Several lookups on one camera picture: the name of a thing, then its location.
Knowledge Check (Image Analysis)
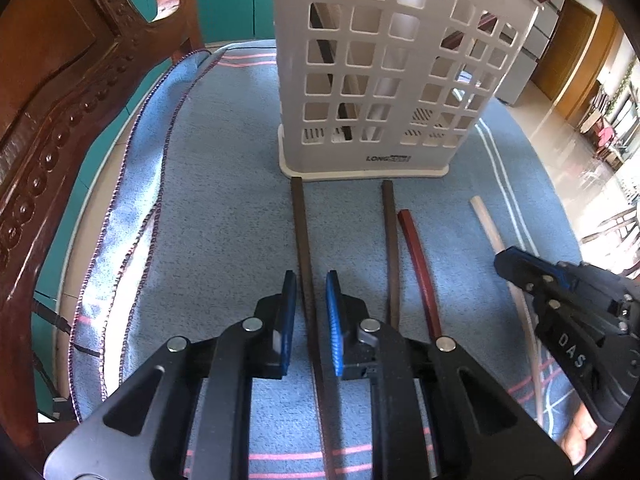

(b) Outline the blue plaid cloth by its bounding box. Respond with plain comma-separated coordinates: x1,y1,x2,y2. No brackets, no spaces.
68,41,580,479

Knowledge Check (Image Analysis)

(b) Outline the person's right hand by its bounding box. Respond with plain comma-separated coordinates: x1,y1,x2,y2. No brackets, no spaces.
560,404,598,465

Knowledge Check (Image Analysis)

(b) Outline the white plastic utensil basket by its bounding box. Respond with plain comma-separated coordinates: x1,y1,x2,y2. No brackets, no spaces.
273,0,539,180

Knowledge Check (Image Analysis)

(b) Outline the carved wooden chair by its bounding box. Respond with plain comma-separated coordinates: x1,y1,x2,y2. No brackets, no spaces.
1,0,203,466

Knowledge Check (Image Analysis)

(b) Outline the brown wooden door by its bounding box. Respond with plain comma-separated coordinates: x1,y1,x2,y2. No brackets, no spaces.
532,0,597,101

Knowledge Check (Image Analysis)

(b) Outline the silver refrigerator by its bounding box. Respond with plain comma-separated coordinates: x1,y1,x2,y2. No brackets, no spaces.
494,0,576,108

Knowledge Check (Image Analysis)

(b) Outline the beige chopstick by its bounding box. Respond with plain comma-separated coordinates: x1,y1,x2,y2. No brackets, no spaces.
468,196,546,428

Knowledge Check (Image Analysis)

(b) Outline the dark brown chopstick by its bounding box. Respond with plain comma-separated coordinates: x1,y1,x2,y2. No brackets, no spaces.
382,180,400,330
291,177,336,479

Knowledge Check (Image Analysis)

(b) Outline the dark red chopstick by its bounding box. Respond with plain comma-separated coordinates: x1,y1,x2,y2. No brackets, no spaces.
397,209,442,340

